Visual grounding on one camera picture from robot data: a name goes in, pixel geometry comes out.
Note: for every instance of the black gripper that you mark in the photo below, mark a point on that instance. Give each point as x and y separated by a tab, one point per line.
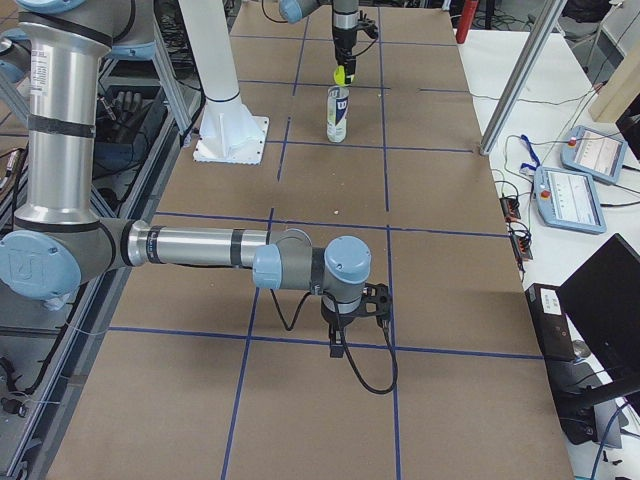
344	42
334	318

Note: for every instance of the yellow-green tennis ball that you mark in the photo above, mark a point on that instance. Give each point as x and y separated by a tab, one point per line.
341	77

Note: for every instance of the clear tennis ball can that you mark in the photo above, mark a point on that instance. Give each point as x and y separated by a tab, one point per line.
337	110

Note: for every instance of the red cylinder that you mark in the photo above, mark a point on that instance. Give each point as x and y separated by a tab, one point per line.
466	20

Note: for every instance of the black computer box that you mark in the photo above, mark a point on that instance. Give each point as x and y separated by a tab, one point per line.
551	325

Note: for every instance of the teach pendant tablet far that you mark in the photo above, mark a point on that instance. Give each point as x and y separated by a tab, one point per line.
596	153

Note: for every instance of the teach pendant tablet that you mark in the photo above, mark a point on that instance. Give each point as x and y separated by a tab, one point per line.
568	200
596	153

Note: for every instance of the teach pendant tablet near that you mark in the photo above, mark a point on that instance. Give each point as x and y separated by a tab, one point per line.
568	200

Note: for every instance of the black monitor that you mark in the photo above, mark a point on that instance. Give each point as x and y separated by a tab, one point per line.
601	299

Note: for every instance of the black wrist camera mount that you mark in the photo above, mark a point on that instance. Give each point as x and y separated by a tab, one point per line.
377	302
367	25

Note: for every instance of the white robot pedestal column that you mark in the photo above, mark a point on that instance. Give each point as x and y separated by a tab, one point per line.
228	132

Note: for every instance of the aluminium frame post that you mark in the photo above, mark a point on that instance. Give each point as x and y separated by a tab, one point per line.
530	52

